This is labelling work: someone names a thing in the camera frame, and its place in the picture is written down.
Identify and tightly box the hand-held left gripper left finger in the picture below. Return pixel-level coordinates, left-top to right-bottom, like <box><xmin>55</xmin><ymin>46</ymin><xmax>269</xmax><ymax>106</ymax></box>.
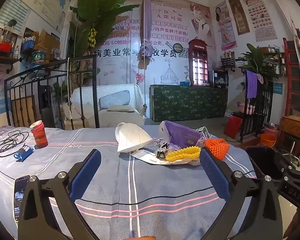
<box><xmin>17</xmin><ymin>149</ymin><xmax>102</xmax><ymax>240</ymax></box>

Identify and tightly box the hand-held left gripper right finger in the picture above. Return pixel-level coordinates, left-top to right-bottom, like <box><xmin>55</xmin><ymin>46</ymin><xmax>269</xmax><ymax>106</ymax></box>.
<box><xmin>199</xmin><ymin>147</ymin><xmax>283</xmax><ymax>240</ymax></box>

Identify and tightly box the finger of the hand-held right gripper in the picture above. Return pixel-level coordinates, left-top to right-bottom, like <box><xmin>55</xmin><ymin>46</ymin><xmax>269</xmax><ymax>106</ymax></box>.
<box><xmin>274</xmin><ymin>151</ymin><xmax>297</xmax><ymax>180</ymax></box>

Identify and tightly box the dark brown trash bin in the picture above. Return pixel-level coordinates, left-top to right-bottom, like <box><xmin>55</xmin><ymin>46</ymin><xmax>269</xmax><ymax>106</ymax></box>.
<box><xmin>245</xmin><ymin>146</ymin><xmax>283</xmax><ymax>180</ymax></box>

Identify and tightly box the orange foam fruit net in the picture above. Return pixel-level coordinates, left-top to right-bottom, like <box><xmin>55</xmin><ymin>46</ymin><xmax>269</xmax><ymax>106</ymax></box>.
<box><xmin>204</xmin><ymin>138</ymin><xmax>231</xmax><ymax>160</ymax></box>

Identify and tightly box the yellow foam fruit net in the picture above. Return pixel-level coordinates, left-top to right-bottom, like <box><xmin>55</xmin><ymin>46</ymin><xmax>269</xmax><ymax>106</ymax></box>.
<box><xmin>165</xmin><ymin>146</ymin><xmax>201</xmax><ymax>162</ymax></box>

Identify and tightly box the clear plastic wrapper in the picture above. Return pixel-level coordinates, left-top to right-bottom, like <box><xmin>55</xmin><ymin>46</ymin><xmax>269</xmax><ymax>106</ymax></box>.
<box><xmin>194</xmin><ymin>126</ymin><xmax>212</xmax><ymax>140</ymax></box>

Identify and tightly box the purple plastic packet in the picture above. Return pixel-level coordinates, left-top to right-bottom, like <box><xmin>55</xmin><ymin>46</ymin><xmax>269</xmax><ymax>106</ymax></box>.
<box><xmin>159</xmin><ymin>120</ymin><xmax>206</xmax><ymax>148</ymax></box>

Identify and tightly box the black and white wrapper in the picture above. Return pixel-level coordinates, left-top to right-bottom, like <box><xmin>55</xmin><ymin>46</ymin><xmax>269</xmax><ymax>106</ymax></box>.
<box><xmin>157</xmin><ymin>142</ymin><xmax>169</xmax><ymax>159</ymax></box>

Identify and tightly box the white face mask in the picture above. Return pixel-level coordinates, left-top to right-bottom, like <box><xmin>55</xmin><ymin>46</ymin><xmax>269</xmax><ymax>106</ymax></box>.
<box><xmin>115</xmin><ymin>122</ymin><xmax>153</xmax><ymax>153</ymax></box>

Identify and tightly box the white paper sheet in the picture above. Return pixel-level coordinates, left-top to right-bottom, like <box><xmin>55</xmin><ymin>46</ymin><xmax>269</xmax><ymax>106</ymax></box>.
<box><xmin>131</xmin><ymin>149</ymin><xmax>202</xmax><ymax>167</ymax></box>

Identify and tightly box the chrome swivel stool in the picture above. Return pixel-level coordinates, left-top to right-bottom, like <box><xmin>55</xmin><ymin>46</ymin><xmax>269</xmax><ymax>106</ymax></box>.
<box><xmin>281</xmin><ymin>132</ymin><xmax>300</xmax><ymax>167</ymax></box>

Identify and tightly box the orange bucket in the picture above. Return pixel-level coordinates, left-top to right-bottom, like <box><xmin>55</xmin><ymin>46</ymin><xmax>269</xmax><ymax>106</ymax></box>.
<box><xmin>259</xmin><ymin>133</ymin><xmax>277</xmax><ymax>147</ymax></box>

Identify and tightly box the pink bucket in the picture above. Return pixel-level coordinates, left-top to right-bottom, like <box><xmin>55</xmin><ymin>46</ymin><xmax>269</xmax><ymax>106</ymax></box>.
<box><xmin>264</xmin><ymin>126</ymin><xmax>282</xmax><ymax>138</ymax></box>

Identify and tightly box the orange patterned case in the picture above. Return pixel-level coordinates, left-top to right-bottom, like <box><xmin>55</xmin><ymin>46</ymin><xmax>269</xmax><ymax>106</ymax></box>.
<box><xmin>279</xmin><ymin>115</ymin><xmax>300</xmax><ymax>138</ymax></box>

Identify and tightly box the red bag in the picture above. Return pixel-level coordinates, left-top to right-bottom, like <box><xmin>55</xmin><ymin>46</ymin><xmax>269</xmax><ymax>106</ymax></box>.
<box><xmin>224</xmin><ymin>115</ymin><xmax>243</xmax><ymax>139</ymax></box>

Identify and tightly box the blue striped blanket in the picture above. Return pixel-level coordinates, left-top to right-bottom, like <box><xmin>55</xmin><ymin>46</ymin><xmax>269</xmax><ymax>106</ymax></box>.
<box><xmin>0</xmin><ymin>124</ymin><xmax>257</xmax><ymax>240</ymax></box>

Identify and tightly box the black metal railing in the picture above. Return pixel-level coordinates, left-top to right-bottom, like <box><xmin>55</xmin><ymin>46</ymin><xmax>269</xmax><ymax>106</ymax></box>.
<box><xmin>240</xmin><ymin>80</ymin><xmax>274</xmax><ymax>139</ymax></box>

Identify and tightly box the red cup with lid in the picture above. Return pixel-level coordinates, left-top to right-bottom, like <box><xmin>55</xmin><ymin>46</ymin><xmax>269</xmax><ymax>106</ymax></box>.
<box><xmin>29</xmin><ymin>120</ymin><xmax>49</xmax><ymax>148</ymax></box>

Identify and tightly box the pink basin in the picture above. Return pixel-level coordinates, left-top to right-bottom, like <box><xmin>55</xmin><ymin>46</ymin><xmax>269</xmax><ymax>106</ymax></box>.
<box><xmin>236</xmin><ymin>102</ymin><xmax>255</xmax><ymax>114</ymax></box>

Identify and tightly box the blue snack packet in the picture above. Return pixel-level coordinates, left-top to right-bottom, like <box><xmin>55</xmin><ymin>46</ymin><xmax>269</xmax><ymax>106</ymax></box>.
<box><xmin>14</xmin><ymin>145</ymin><xmax>34</xmax><ymax>160</ymax></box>

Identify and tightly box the black smartphone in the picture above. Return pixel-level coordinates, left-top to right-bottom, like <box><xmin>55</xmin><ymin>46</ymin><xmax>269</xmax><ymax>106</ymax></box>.
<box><xmin>14</xmin><ymin>174</ymin><xmax>30</xmax><ymax>222</ymax></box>

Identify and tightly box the cream cushion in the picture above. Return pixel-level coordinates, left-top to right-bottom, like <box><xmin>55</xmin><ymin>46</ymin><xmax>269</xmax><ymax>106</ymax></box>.
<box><xmin>106</xmin><ymin>105</ymin><xmax>135</xmax><ymax>113</ymax></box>

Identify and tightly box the green printed cabinet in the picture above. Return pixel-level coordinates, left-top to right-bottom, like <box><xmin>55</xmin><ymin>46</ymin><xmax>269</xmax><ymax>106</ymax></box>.
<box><xmin>149</xmin><ymin>84</ymin><xmax>228</xmax><ymax>122</ymax></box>

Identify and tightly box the grey blue pillow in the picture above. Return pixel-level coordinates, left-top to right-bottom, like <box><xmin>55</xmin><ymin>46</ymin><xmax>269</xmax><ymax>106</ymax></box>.
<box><xmin>99</xmin><ymin>90</ymin><xmax>130</xmax><ymax>109</ymax></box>

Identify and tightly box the black metal bed headboard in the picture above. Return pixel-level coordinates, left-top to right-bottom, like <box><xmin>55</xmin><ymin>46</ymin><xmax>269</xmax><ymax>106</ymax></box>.
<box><xmin>4</xmin><ymin>54</ymin><xmax>100</xmax><ymax>130</ymax></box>

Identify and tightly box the red ladder shelf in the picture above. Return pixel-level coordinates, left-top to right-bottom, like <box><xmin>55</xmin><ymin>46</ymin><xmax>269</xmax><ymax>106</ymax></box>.
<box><xmin>282</xmin><ymin>37</ymin><xmax>300</xmax><ymax>117</ymax></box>

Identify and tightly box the purple towel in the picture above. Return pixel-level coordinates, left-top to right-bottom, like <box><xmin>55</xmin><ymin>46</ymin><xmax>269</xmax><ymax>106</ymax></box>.
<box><xmin>244</xmin><ymin>70</ymin><xmax>258</xmax><ymax>99</ymax></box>

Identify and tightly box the white swing chair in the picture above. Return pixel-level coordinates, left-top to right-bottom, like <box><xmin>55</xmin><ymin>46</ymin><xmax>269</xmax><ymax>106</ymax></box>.
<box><xmin>70</xmin><ymin>84</ymin><xmax>144</xmax><ymax>128</ymax></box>

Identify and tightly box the black display case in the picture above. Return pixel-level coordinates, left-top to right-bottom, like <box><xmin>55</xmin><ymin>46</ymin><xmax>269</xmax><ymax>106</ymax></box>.
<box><xmin>209</xmin><ymin>70</ymin><xmax>228</xmax><ymax>87</ymax></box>

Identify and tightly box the green potted plant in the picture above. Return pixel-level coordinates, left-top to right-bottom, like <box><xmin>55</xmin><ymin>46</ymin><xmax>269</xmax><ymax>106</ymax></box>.
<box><xmin>236</xmin><ymin>43</ymin><xmax>283</xmax><ymax>85</ymax></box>

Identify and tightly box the red phone booth cabinet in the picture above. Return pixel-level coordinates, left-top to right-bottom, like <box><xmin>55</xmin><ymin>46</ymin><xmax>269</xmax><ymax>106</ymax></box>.
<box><xmin>188</xmin><ymin>39</ymin><xmax>209</xmax><ymax>87</ymax></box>

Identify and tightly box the cardboard box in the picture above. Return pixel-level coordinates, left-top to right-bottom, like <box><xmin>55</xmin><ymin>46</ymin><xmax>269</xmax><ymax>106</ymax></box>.
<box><xmin>37</xmin><ymin>29</ymin><xmax>62</xmax><ymax>55</ymax></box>

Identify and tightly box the blue basket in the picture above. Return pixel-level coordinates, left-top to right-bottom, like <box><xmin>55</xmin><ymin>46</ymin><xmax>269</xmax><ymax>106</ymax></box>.
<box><xmin>21</xmin><ymin>36</ymin><xmax>37</xmax><ymax>54</ymax></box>

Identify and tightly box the purple hanging cloth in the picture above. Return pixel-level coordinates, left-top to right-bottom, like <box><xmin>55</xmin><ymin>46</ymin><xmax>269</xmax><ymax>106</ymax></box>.
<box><xmin>137</xmin><ymin>0</ymin><xmax>155</xmax><ymax>69</ymax></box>

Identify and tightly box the banana plant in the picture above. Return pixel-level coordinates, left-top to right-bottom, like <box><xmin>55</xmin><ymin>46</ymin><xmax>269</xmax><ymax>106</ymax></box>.
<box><xmin>69</xmin><ymin>0</ymin><xmax>133</xmax><ymax>85</ymax></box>

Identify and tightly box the small wall shelf with bottles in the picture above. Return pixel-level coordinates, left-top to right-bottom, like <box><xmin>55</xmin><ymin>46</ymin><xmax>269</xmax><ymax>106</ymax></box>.
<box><xmin>220</xmin><ymin>51</ymin><xmax>240</xmax><ymax>72</ymax></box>

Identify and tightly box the pink portrait wall poster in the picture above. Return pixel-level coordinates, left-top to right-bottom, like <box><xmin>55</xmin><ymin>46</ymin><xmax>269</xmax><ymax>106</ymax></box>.
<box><xmin>214</xmin><ymin>0</ymin><xmax>238</xmax><ymax>51</ymax></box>

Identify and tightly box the eyebrow chart wall poster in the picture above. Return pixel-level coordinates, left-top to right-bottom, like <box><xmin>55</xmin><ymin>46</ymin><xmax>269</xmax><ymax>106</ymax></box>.
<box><xmin>241</xmin><ymin>0</ymin><xmax>271</xmax><ymax>42</ymax></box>

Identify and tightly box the large wall poster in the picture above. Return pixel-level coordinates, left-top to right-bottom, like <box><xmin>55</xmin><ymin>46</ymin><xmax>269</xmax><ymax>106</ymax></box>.
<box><xmin>70</xmin><ymin>0</ymin><xmax>217</xmax><ymax>85</ymax></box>

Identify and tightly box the brown tower wall poster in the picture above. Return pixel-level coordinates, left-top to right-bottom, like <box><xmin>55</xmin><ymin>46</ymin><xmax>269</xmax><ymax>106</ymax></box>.
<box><xmin>228</xmin><ymin>0</ymin><xmax>250</xmax><ymax>35</ymax></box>

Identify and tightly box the white wall chart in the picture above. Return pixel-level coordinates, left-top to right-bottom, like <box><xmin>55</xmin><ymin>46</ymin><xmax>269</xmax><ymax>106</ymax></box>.
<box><xmin>12</xmin><ymin>0</ymin><xmax>73</xmax><ymax>33</ymax></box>

